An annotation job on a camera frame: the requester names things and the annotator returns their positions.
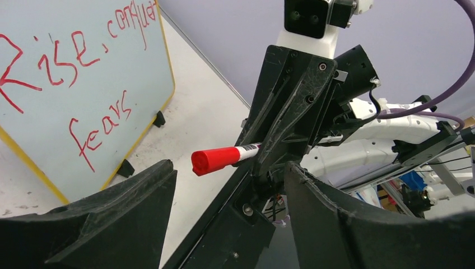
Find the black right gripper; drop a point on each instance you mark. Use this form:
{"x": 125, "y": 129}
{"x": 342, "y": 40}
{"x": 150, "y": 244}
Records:
{"x": 301, "y": 98}

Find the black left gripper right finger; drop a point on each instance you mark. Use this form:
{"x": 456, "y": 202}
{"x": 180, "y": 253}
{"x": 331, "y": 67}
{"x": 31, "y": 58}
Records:
{"x": 335, "y": 230}

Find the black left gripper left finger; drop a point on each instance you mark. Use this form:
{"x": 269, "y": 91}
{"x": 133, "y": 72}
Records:
{"x": 123, "y": 226}

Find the white marker pen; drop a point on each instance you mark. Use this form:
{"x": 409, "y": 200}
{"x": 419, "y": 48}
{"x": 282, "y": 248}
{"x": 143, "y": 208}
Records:
{"x": 247, "y": 151}

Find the red marker cap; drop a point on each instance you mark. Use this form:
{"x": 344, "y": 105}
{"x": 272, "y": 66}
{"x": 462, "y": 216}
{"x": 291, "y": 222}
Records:
{"x": 208, "y": 161}

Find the yellow-framed whiteboard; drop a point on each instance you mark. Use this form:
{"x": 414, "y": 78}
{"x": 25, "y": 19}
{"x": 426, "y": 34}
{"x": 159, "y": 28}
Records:
{"x": 81, "y": 83}

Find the black-footed wire whiteboard stand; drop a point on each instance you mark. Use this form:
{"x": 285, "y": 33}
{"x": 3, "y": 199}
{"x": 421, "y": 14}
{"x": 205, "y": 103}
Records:
{"x": 126, "y": 169}

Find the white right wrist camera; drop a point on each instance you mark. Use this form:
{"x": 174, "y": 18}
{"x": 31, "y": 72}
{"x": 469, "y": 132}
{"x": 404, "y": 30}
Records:
{"x": 312, "y": 26}

